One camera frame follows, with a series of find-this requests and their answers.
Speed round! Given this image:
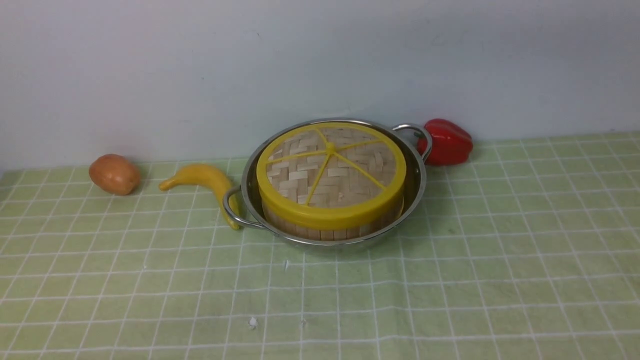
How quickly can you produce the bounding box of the woven bamboo steamer lid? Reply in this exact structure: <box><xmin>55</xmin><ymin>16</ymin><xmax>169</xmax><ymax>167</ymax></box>
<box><xmin>256</xmin><ymin>121</ymin><xmax>408</xmax><ymax>237</ymax></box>

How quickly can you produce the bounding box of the bamboo steamer basket yellow rim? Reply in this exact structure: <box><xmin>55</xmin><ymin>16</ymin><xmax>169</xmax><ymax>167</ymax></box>
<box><xmin>262</xmin><ymin>198</ymin><xmax>404</xmax><ymax>241</ymax></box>

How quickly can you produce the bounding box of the stainless steel pot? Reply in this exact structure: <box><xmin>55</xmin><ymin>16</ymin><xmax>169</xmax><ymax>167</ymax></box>
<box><xmin>223</xmin><ymin>117</ymin><xmax>433</xmax><ymax>250</ymax></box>

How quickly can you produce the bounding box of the yellow banana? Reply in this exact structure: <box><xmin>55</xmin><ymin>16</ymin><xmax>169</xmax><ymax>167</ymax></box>
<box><xmin>158</xmin><ymin>162</ymin><xmax>241</xmax><ymax>231</ymax></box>

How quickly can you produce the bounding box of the red bell pepper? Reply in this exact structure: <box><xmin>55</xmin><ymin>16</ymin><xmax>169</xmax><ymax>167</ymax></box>
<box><xmin>423</xmin><ymin>118</ymin><xmax>474</xmax><ymax>167</ymax></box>

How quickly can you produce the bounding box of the green checkered tablecloth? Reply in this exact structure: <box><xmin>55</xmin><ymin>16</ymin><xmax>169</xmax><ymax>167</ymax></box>
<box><xmin>0</xmin><ymin>132</ymin><xmax>640</xmax><ymax>360</ymax></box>

